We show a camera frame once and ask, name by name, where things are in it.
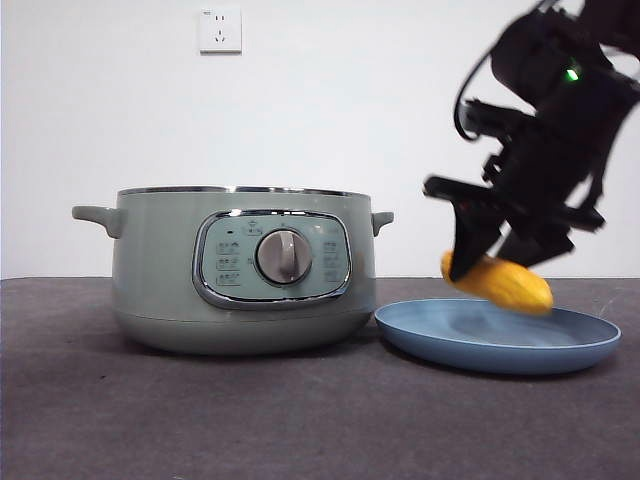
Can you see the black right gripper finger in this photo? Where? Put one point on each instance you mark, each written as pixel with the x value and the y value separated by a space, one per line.
pixel 472 235
pixel 537 245

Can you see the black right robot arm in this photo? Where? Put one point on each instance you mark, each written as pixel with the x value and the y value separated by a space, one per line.
pixel 560 125

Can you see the blue round plate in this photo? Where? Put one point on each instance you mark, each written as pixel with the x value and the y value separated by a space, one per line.
pixel 450 340

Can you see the pale green electric steamer pot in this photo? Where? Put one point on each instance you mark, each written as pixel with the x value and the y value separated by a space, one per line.
pixel 150 260

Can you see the white wall socket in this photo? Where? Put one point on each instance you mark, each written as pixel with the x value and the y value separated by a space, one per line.
pixel 220 30

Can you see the yellow corn cob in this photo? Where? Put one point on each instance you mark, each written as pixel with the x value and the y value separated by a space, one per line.
pixel 510 289

